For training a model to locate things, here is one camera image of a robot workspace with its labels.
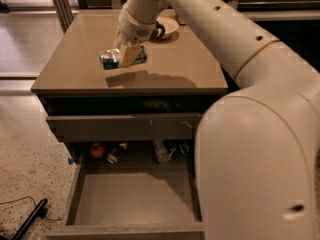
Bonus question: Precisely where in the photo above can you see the thin black cable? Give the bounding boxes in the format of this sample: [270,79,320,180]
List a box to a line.
[0,196,64,223]

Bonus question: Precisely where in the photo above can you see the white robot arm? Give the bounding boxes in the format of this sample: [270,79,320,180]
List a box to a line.
[116,0,320,240]

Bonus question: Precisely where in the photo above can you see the open grey middle drawer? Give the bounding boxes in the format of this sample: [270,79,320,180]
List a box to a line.
[45,143,205,240]

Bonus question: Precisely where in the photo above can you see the blue tape piece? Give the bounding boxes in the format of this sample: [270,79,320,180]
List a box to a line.
[68,157,75,165]

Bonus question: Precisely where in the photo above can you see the orange soda can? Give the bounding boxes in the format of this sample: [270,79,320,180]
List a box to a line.
[175,15,186,26]

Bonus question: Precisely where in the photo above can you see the clear plastic bottle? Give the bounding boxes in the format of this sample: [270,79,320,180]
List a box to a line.
[153,140,171,164]

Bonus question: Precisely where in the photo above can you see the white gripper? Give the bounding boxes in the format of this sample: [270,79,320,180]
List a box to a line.
[113,3,163,68]

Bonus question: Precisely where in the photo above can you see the black bar on floor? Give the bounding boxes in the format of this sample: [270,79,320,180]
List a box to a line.
[11,198,48,240]

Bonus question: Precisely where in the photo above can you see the white paper bowl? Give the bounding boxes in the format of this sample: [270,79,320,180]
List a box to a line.
[154,17,179,40]

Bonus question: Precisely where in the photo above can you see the red apple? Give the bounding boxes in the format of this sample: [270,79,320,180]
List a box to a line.
[89,142,105,159]

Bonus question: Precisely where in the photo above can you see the dark can in cabinet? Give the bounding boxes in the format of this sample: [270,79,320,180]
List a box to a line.
[107,142,128,164]

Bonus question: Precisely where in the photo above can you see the grey top drawer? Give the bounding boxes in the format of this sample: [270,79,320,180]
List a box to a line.
[47,113,201,142]

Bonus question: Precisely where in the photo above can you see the grey drawer cabinet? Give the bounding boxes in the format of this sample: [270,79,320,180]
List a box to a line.
[32,11,227,163]

